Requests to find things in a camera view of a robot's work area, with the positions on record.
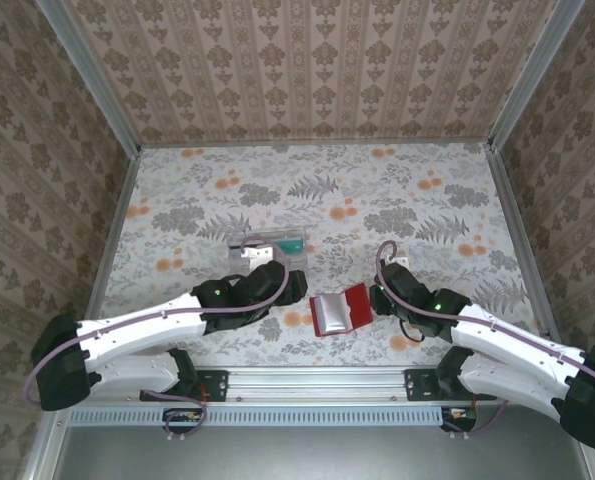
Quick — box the red card holder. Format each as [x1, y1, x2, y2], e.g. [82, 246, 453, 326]
[309, 282, 376, 338]

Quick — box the green plastic card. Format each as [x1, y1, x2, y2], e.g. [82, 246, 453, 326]
[271, 233, 307, 255]

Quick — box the clear plastic box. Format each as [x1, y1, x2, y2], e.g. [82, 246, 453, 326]
[226, 226, 312, 275]

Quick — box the floral patterned table cover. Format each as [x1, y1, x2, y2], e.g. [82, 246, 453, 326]
[89, 142, 561, 369]

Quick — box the grey metal shelf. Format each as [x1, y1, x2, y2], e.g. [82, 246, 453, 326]
[51, 424, 595, 480]

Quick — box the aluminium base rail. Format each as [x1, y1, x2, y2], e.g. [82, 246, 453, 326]
[126, 366, 501, 405]

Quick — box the white slotted cable duct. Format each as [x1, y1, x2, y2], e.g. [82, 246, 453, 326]
[69, 405, 446, 428]

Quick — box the aluminium table side rail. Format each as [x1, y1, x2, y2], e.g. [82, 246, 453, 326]
[484, 143, 568, 364]
[84, 148, 143, 321]

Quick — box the aluminium table back rail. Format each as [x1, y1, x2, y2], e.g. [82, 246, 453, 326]
[137, 139, 493, 150]

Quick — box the aluminium shelf frame rail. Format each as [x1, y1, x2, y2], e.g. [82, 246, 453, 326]
[579, 444, 595, 480]
[21, 412, 68, 480]

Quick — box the aluminium frame post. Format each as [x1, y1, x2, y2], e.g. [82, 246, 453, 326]
[35, 0, 143, 154]
[487, 0, 588, 151]

